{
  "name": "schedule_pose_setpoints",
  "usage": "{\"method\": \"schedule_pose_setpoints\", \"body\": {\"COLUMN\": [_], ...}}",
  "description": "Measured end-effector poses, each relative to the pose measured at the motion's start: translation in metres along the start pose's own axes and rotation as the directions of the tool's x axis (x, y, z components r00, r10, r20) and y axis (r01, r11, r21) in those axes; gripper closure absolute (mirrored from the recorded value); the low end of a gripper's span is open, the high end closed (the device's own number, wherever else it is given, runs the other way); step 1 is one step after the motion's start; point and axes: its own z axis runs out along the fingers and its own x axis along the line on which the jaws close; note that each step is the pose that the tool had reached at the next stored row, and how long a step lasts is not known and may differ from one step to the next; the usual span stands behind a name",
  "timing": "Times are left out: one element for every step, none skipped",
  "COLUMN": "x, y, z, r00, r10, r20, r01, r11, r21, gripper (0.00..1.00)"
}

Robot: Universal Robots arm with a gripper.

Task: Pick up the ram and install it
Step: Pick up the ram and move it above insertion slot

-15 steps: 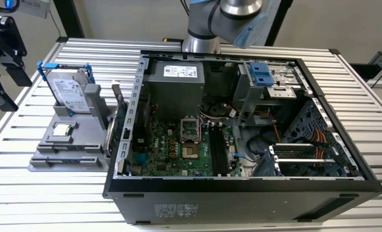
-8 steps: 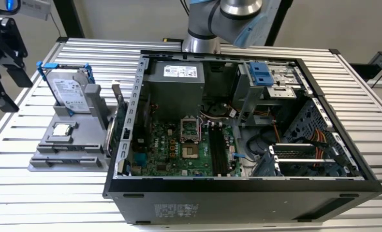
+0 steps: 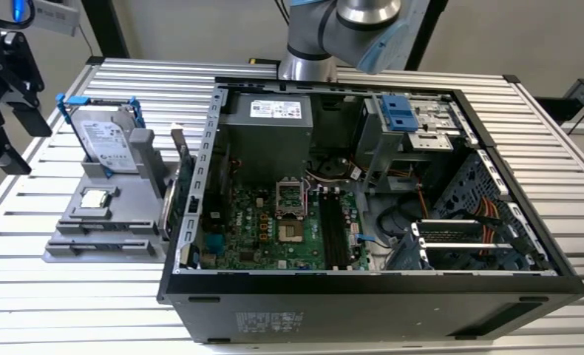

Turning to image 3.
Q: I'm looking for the metal socket cover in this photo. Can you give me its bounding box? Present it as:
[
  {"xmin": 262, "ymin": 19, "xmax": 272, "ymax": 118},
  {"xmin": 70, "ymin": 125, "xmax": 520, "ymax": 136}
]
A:
[{"xmin": 275, "ymin": 176, "xmax": 308, "ymax": 220}]

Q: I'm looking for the graphics card with metal bracket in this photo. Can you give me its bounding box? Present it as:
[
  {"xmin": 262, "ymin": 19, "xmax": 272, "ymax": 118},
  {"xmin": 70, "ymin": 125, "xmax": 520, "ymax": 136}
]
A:
[{"xmin": 158, "ymin": 124, "xmax": 199, "ymax": 242}]

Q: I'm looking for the blue plastic drive latch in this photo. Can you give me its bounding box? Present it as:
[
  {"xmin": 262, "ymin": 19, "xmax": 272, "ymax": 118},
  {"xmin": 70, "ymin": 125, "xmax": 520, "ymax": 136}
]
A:
[{"xmin": 379, "ymin": 94, "xmax": 420, "ymax": 132}]

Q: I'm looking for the hard disk in blue carrier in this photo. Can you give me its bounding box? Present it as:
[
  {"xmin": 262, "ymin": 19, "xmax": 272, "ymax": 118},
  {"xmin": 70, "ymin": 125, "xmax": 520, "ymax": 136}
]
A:
[{"xmin": 55, "ymin": 94, "xmax": 148, "ymax": 179}]

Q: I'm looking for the grey plastic parts rack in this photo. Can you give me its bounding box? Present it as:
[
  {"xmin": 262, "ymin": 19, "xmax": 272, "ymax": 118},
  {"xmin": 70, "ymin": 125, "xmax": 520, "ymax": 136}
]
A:
[{"xmin": 43, "ymin": 128, "xmax": 188, "ymax": 265}]

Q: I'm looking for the grey metal disk bay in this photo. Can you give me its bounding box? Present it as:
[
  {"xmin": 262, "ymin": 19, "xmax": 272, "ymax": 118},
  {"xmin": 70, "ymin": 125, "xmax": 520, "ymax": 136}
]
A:
[{"xmin": 384, "ymin": 217, "xmax": 544, "ymax": 271}]

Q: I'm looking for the silver CPU chip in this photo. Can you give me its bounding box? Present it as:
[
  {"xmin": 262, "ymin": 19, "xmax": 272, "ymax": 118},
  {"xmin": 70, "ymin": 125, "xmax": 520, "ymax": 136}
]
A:
[{"xmin": 82, "ymin": 189, "xmax": 112, "ymax": 210}]

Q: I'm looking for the black flat cable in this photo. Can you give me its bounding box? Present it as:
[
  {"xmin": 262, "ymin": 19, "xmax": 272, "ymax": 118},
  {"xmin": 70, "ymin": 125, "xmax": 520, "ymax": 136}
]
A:
[{"xmin": 442, "ymin": 209, "xmax": 544, "ymax": 260}]

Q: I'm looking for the black vertical frame post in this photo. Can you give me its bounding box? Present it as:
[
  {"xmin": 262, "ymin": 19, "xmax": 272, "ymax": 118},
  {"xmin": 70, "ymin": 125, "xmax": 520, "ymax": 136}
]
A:
[
  {"xmin": 404, "ymin": 0, "xmax": 446, "ymax": 72},
  {"xmin": 78, "ymin": 0, "xmax": 131, "ymax": 59}
]

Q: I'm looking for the round black case fan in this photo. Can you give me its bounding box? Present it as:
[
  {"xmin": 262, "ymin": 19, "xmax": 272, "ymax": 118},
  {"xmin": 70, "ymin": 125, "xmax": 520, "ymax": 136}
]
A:
[{"xmin": 314, "ymin": 154, "xmax": 356, "ymax": 180}]

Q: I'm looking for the orange yellow red wire bundle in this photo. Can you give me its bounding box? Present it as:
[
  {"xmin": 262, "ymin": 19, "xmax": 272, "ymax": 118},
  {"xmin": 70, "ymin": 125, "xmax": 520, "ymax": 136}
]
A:
[{"xmin": 472, "ymin": 195, "xmax": 503, "ymax": 258}]

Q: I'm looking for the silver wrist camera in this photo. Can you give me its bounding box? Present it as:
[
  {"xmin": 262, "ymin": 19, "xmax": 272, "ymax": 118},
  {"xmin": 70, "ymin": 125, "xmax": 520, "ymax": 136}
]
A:
[{"xmin": 28, "ymin": 0, "xmax": 82, "ymax": 37}]

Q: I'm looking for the blue wire with connector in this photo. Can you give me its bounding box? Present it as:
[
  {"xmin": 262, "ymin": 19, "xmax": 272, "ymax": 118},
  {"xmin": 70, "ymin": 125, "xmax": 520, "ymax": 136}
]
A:
[{"xmin": 354, "ymin": 233, "xmax": 395, "ymax": 248}]

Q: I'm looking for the grey power supply unit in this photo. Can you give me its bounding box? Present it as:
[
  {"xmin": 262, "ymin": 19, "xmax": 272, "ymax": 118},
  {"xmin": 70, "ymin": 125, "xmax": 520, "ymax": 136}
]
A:
[{"xmin": 219, "ymin": 92, "xmax": 316, "ymax": 183}]

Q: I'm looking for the CPU socket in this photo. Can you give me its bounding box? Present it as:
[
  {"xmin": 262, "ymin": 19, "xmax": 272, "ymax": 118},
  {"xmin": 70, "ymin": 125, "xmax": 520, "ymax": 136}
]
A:
[{"xmin": 275, "ymin": 220, "xmax": 310, "ymax": 245}]

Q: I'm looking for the thin orange wire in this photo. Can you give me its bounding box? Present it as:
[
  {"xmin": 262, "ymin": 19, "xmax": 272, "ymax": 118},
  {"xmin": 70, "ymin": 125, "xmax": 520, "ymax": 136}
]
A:
[{"xmin": 416, "ymin": 183, "xmax": 431, "ymax": 220}]

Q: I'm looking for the black cable with blue plug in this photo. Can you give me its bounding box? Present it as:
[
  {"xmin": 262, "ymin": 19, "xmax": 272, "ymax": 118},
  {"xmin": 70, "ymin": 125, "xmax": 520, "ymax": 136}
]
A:
[{"xmin": 0, "ymin": 0, "xmax": 32, "ymax": 31}]

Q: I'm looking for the black RAM slot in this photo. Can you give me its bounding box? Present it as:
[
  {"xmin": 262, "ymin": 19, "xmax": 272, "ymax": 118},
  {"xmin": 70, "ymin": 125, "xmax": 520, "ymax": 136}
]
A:
[
  {"xmin": 320, "ymin": 187, "xmax": 339, "ymax": 270},
  {"xmin": 326, "ymin": 187, "xmax": 344, "ymax": 270},
  {"xmin": 332, "ymin": 187, "xmax": 351, "ymax": 270}
]

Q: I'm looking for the black round cable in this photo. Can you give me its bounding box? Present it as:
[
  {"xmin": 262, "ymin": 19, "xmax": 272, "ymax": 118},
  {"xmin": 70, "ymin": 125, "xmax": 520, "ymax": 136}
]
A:
[{"xmin": 376, "ymin": 199, "xmax": 424, "ymax": 248}]

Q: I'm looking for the green motherboard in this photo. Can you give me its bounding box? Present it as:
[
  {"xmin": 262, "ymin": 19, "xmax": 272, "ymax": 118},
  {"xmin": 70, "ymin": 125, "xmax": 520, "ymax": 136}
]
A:
[{"xmin": 195, "ymin": 183, "xmax": 372, "ymax": 271}]

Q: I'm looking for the silver metal drive cage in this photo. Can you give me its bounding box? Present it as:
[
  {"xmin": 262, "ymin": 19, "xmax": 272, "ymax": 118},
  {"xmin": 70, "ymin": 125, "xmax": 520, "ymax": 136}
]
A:
[{"xmin": 355, "ymin": 94, "xmax": 474, "ymax": 193}]

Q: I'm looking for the black open PC case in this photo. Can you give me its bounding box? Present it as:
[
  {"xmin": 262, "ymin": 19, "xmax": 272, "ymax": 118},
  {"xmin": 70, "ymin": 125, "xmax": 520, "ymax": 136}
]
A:
[{"xmin": 156, "ymin": 75, "xmax": 584, "ymax": 345}]

